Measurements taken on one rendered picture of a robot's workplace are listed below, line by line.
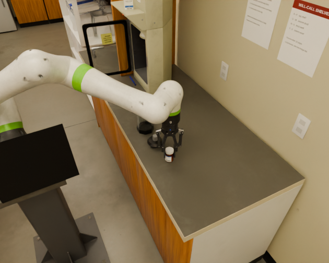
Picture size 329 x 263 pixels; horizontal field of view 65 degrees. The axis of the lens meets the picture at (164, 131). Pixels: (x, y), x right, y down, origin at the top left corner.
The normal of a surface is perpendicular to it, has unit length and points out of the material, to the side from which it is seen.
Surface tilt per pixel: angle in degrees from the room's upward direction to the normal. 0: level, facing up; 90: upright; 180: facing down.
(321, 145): 90
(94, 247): 0
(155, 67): 90
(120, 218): 0
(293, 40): 90
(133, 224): 0
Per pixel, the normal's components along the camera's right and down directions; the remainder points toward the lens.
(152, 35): 0.44, 0.58
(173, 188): 0.00, -0.76
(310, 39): -0.90, 0.29
